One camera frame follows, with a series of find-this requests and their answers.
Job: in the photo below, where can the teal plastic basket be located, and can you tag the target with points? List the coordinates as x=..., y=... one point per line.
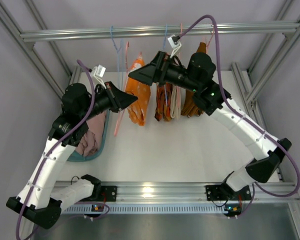
x=77, y=158

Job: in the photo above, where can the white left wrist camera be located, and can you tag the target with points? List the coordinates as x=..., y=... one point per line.
x=97, y=73

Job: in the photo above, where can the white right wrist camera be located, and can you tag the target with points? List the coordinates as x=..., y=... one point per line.
x=174, y=41

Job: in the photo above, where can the orange brown patterned trousers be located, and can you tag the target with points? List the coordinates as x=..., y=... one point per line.
x=163, y=103

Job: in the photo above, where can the aluminium hanging rail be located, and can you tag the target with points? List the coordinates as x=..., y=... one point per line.
x=53, y=35

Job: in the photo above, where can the aluminium left frame strut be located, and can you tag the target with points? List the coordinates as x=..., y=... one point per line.
x=14, y=30

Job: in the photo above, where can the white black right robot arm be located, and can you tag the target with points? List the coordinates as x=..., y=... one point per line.
x=268, y=152

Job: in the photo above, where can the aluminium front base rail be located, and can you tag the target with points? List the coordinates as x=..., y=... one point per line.
x=184, y=192

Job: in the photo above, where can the aluminium frame strut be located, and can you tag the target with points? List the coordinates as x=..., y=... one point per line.
x=271, y=91
x=14, y=30

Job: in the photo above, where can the orange white tie-dye trousers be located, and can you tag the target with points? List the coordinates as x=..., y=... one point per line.
x=138, y=110

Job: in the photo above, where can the pink trousers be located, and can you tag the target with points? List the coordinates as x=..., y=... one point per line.
x=91, y=142

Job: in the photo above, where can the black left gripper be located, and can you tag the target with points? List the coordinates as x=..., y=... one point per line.
x=112, y=97

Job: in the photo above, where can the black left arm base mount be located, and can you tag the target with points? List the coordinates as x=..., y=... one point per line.
x=107, y=193

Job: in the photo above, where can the beige trousers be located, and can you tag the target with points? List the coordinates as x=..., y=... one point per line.
x=175, y=103

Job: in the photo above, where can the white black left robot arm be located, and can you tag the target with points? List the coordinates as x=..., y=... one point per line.
x=37, y=202

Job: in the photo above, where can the blue wire hanger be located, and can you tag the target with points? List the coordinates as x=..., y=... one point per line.
x=163, y=50
x=119, y=51

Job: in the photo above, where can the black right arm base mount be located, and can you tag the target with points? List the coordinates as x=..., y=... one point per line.
x=215, y=193

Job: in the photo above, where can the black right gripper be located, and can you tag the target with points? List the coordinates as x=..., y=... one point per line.
x=160, y=68

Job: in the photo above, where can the aluminium right frame strut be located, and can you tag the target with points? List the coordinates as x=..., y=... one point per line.
x=271, y=91

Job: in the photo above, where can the grey slotted cable duct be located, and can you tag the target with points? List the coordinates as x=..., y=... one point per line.
x=170, y=208

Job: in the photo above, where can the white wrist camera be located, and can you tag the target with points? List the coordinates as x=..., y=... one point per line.
x=97, y=73
x=174, y=41

